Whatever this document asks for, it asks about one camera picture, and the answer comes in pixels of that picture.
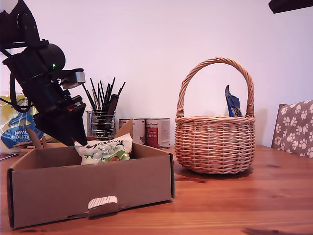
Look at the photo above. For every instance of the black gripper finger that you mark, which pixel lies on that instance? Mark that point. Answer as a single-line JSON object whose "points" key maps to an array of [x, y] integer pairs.
{"points": [[78, 122], [53, 127]]}

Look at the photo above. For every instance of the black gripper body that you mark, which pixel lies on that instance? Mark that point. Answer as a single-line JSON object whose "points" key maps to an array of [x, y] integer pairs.
{"points": [[49, 95]]}

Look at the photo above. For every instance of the thin black stick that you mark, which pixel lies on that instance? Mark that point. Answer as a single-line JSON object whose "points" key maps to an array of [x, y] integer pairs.
{"points": [[106, 95], [110, 91], [90, 99], [120, 89], [95, 94], [102, 94]]}

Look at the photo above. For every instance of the paw print covered chair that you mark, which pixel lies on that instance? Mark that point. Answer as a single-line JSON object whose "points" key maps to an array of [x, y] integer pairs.
{"points": [[293, 129]]}

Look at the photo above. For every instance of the yellow blue kitchen towel pack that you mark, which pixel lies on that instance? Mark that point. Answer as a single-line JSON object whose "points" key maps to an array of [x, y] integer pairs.
{"points": [[17, 132]]}

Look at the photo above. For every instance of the white labelled tin with animal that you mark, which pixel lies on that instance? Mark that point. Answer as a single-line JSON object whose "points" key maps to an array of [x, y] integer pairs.
{"points": [[140, 132]]}

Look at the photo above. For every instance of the brown cardboard box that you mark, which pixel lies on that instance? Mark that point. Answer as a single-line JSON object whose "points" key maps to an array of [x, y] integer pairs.
{"points": [[93, 186]]}

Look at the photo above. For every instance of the white green Easter egg bag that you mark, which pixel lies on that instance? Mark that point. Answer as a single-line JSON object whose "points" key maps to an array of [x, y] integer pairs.
{"points": [[102, 153]]}

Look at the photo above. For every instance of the blue snack bag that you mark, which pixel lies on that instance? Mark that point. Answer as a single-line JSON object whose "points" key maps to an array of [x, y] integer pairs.
{"points": [[234, 107]]}

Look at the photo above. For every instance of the brown flat comb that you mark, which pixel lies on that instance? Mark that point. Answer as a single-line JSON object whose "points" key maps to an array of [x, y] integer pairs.
{"points": [[113, 104]]}

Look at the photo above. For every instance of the flat printed magazine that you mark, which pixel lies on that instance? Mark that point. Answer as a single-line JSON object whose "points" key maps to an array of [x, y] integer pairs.
{"points": [[8, 156]]}

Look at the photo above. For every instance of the white printed carton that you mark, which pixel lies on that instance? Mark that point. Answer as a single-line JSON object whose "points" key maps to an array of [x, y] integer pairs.
{"points": [[87, 122]]}

